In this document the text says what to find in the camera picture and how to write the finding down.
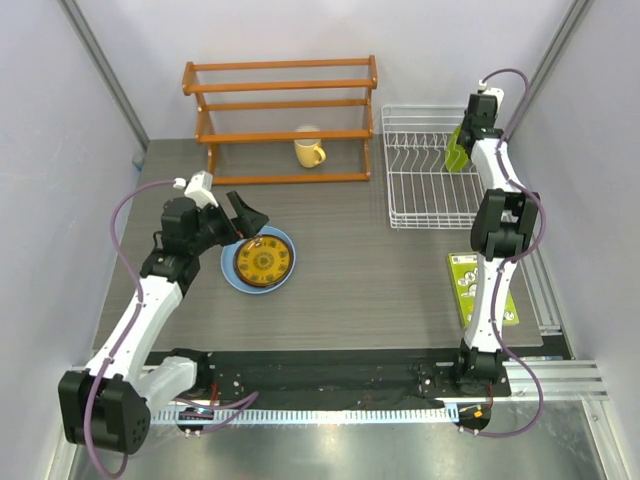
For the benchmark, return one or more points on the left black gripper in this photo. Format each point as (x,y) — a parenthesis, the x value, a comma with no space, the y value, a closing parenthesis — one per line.
(247,222)

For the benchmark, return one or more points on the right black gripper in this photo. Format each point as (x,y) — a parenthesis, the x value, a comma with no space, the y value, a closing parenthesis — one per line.
(464,122)

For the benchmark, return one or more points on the green plate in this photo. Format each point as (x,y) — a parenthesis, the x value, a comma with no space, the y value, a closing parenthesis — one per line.
(456,157)

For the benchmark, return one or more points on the brown yellow plate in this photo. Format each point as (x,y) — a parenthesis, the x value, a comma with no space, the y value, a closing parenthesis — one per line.
(264,261)

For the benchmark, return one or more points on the blue plate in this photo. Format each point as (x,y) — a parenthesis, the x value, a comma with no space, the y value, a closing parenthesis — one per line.
(228,271)

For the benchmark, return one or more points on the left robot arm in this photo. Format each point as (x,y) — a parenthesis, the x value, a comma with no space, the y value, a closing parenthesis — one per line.
(109,403)

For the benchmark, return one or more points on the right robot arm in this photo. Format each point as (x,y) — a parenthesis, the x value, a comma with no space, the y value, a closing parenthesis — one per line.
(501,233)

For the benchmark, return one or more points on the orange wooden shelf rack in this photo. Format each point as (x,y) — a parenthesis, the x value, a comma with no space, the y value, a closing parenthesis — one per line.
(242,103)

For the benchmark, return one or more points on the yellow ceramic mug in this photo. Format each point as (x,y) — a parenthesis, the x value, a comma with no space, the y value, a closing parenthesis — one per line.
(310,152)

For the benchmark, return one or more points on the green booklet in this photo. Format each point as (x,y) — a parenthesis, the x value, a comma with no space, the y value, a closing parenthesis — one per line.
(464,277)

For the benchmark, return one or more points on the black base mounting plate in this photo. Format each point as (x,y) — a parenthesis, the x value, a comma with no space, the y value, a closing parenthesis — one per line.
(337,380)

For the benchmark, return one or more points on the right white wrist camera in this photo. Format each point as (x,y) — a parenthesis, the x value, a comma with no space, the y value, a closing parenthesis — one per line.
(485,89)

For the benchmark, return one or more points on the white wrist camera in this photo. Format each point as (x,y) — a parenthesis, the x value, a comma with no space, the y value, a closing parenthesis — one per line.
(485,89)
(197,188)

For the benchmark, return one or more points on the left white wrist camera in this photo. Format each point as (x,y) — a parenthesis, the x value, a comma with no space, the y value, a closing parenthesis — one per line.
(197,188)

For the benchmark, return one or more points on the white wire dish rack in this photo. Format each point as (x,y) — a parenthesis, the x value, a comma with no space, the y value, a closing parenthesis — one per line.
(422,194)

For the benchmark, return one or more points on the white slotted cable duct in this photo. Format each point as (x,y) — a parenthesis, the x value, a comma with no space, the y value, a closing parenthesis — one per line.
(176,415)

